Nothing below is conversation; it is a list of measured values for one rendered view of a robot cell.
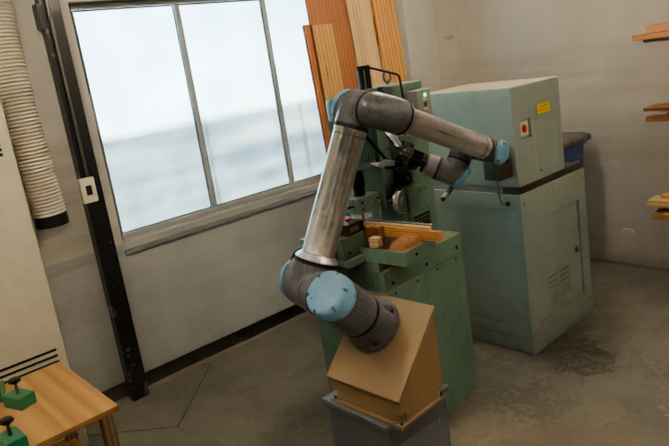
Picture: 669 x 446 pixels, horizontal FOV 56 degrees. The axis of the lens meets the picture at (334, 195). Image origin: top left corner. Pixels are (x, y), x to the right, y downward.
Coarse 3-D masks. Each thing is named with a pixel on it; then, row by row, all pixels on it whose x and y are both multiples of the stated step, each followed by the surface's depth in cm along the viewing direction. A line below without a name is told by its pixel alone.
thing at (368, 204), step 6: (366, 192) 279; (372, 192) 277; (354, 198) 271; (360, 198) 269; (366, 198) 272; (372, 198) 275; (348, 204) 273; (354, 204) 270; (360, 204) 269; (366, 204) 272; (372, 204) 275; (348, 210) 274; (354, 210) 271; (360, 210) 269; (366, 210) 272
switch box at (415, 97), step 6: (414, 90) 279; (420, 90) 275; (426, 90) 277; (408, 96) 276; (414, 96) 274; (420, 96) 274; (426, 96) 277; (414, 102) 275; (420, 102) 274; (414, 108) 275; (420, 108) 275; (432, 114) 281
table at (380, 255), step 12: (300, 240) 284; (384, 240) 262; (360, 252) 259; (372, 252) 254; (384, 252) 249; (396, 252) 245; (408, 252) 244; (420, 252) 250; (432, 252) 256; (348, 264) 251; (396, 264) 247; (408, 264) 245
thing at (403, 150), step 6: (414, 144) 240; (402, 150) 241; (408, 150) 240; (414, 150) 240; (396, 156) 239; (402, 156) 240; (408, 156) 239; (414, 156) 241; (420, 156) 239; (426, 156) 239; (396, 162) 245; (402, 162) 242; (408, 162) 244; (414, 162) 243; (420, 162) 240; (420, 168) 241
